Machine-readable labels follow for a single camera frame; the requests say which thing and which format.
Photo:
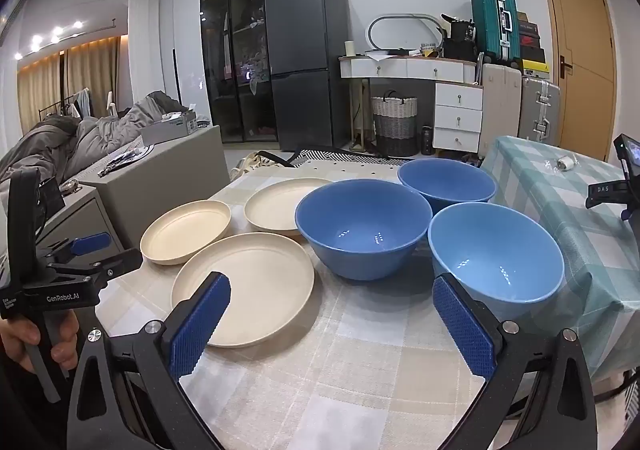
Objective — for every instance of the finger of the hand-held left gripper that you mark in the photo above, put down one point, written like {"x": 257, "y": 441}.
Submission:
{"x": 90, "y": 244}
{"x": 120, "y": 259}

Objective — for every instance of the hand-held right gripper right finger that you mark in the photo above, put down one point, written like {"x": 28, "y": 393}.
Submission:
{"x": 465, "y": 335}

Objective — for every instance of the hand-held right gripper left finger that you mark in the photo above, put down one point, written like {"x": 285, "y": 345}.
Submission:
{"x": 200, "y": 325}

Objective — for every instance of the cream plate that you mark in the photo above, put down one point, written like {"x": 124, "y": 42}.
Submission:
{"x": 250, "y": 280}
{"x": 185, "y": 232}
{"x": 275, "y": 207}

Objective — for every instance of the light blue bowl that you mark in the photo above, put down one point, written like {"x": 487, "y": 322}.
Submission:
{"x": 495, "y": 250}

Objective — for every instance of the person's left hand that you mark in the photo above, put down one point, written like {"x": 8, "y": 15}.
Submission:
{"x": 17, "y": 340}

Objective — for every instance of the grey duvet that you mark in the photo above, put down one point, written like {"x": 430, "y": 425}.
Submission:
{"x": 100, "y": 134}

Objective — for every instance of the grey cardboard box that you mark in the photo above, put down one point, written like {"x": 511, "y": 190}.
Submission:
{"x": 170, "y": 129}

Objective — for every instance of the beige curtain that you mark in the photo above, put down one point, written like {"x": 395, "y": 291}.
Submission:
{"x": 95, "y": 69}

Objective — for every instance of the small wrapped white roll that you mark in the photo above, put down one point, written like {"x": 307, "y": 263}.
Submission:
{"x": 564, "y": 163}

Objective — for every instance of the black and white rug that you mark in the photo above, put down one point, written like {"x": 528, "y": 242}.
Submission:
{"x": 325, "y": 157}

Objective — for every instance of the ceiling track light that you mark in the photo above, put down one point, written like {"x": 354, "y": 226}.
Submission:
{"x": 55, "y": 32}

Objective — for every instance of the white drawer unit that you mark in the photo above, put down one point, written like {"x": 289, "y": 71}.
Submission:
{"x": 457, "y": 119}

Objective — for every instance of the woven laundry basket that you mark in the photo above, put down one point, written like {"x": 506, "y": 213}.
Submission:
{"x": 395, "y": 124}

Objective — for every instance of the beige suitcase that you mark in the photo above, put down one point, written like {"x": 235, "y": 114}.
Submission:
{"x": 500, "y": 104}

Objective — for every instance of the silver suitcase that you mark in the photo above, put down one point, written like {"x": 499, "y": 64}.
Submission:
{"x": 540, "y": 104}

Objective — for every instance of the black smartphone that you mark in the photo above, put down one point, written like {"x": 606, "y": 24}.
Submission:
{"x": 629, "y": 149}

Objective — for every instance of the glass door cabinet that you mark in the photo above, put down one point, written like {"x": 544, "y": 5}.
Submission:
{"x": 230, "y": 29}

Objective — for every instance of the black refrigerator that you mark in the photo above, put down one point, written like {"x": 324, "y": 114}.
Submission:
{"x": 305, "y": 54}

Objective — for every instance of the white vanity desk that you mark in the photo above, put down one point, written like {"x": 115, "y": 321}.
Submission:
{"x": 390, "y": 67}

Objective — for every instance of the black bag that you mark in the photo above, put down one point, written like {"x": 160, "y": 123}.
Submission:
{"x": 460, "y": 42}

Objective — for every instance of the stack of shoe boxes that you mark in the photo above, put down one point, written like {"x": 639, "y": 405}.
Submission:
{"x": 531, "y": 44}

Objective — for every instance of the wooden door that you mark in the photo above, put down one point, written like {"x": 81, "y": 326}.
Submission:
{"x": 585, "y": 54}

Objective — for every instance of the green suitcase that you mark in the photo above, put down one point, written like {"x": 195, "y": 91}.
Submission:
{"x": 492, "y": 24}

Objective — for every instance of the oval mirror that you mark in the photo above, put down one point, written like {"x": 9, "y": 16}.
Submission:
{"x": 400, "y": 29}

